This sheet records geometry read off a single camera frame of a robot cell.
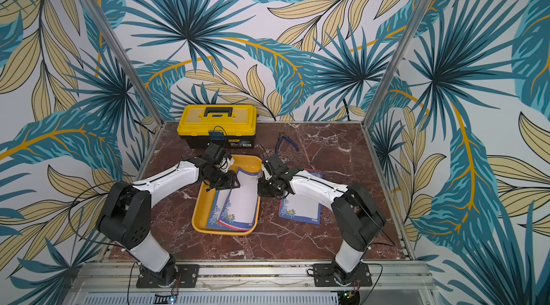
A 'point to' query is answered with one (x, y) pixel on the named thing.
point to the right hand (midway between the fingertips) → (258, 191)
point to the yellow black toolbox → (233, 125)
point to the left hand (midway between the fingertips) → (235, 187)
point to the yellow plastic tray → (203, 197)
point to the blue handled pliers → (281, 137)
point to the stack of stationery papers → (224, 211)
